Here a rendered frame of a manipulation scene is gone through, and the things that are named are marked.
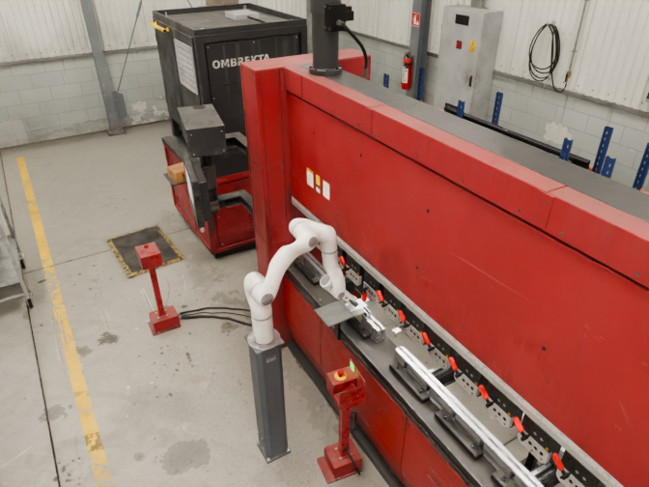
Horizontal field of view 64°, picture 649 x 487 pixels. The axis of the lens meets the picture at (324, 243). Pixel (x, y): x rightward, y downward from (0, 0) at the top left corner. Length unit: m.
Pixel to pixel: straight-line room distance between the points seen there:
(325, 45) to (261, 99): 0.55
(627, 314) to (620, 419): 0.39
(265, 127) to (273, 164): 0.28
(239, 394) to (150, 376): 0.77
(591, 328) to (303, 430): 2.44
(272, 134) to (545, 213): 2.06
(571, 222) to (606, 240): 0.13
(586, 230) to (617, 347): 0.39
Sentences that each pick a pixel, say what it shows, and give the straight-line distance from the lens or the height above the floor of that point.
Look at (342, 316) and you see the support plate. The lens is 3.22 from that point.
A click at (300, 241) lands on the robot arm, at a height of 1.65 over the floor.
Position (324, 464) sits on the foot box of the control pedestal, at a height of 0.01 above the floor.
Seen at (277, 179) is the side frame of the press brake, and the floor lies 1.55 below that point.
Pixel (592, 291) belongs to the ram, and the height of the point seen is 2.04.
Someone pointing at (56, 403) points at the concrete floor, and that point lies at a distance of 4.54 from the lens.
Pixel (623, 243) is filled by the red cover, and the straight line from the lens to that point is 1.77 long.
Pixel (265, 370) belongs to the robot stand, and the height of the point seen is 0.84.
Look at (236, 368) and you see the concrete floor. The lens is 4.36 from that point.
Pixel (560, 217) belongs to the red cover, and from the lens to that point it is 1.87.
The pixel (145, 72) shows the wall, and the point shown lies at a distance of 9.74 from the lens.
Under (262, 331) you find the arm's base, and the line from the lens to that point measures 2.97.
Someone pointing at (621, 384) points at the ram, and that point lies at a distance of 2.00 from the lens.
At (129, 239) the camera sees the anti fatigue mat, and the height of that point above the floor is 0.02.
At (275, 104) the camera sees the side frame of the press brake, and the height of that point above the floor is 2.07.
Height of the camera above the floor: 3.07
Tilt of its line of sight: 32 degrees down
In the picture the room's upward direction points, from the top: straight up
